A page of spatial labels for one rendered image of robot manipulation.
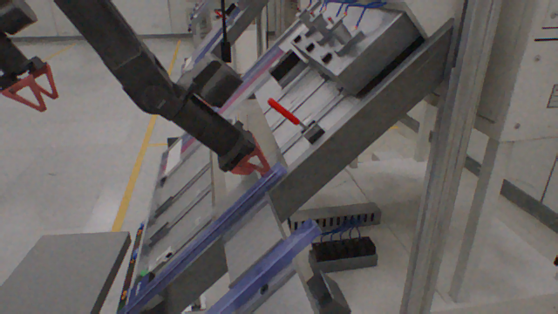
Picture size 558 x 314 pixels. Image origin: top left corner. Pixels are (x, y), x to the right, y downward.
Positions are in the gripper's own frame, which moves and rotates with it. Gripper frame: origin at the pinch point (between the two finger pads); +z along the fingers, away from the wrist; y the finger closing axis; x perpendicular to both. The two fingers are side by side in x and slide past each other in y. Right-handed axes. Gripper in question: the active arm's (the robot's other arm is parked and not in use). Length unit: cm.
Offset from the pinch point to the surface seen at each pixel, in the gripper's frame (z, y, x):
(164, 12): -18, 872, 90
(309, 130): -3.2, -7.0, -11.4
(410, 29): -2.4, -6.2, -32.7
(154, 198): -3.7, 28.8, 32.2
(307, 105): 0.1, 7.5, -13.5
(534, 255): 71, -1, -25
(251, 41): 80, 458, -5
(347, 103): 0.1, -3.7, -18.7
